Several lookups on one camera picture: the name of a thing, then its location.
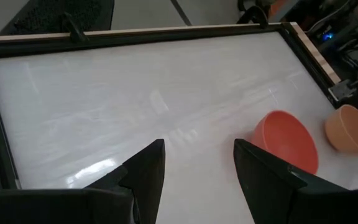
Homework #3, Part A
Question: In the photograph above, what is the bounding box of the coral red bowl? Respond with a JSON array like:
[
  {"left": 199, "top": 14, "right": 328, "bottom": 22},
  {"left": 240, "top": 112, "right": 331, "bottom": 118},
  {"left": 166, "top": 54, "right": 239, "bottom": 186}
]
[{"left": 249, "top": 110, "right": 319, "bottom": 175}]

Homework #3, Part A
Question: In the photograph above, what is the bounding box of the black clamp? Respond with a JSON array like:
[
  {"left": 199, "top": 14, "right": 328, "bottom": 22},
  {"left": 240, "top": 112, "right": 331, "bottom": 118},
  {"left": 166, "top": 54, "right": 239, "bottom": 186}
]
[
  {"left": 61, "top": 12, "right": 90, "bottom": 44},
  {"left": 236, "top": 5, "right": 270, "bottom": 29}
]

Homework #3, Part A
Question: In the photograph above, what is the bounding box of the black mesh chair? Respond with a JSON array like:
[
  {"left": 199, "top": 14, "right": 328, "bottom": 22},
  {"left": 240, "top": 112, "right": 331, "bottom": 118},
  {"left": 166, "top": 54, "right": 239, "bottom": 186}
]
[{"left": 0, "top": 0, "right": 115, "bottom": 35}]

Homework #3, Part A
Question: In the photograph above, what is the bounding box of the grey metal bracket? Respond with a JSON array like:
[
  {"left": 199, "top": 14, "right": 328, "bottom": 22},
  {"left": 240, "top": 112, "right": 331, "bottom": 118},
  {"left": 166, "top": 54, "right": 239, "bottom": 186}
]
[{"left": 328, "top": 79, "right": 358, "bottom": 102}]

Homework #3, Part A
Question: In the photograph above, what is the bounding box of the thin black cable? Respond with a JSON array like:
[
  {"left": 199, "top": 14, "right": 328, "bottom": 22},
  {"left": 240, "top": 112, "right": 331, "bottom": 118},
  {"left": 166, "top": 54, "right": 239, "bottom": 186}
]
[{"left": 170, "top": 0, "right": 194, "bottom": 26}]

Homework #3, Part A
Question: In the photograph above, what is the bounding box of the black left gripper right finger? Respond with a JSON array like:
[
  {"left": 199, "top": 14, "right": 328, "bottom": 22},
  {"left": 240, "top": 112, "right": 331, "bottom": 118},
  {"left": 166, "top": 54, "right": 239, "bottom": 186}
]
[{"left": 233, "top": 139, "right": 358, "bottom": 224}]

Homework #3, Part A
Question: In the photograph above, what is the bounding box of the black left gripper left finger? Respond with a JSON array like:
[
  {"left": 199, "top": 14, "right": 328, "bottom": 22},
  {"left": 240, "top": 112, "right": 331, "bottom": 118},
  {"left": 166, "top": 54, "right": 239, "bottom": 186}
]
[{"left": 0, "top": 139, "right": 167, "bottom": 224}]

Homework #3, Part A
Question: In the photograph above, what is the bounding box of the orange box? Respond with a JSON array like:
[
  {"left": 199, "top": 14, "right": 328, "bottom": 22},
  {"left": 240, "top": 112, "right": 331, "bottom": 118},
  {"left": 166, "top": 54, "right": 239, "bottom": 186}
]
[{"left": 267, "top": 0, "right": 301, "bottom": 19}]

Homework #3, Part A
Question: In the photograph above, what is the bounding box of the peach orange bowl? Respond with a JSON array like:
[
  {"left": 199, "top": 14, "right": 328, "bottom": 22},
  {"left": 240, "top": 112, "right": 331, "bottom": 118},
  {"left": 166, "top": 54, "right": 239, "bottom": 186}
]
[{"left": 324, "top": 104, "right": 358, "bottom": 157}]

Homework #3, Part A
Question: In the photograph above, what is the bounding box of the black computer with blue light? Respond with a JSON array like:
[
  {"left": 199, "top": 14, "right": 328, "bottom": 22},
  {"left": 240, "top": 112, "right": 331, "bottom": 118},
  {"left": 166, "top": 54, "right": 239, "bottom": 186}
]
[{"left": 303, "top": 21, "right": 358, "bottom": 75}]

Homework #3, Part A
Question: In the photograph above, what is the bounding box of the black table frame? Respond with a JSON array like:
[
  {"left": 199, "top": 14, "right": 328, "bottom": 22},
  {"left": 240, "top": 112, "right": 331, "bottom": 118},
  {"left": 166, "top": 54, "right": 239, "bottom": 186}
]
[{"left": 0, "top": 21, "right": 343, "bottom": 190}]

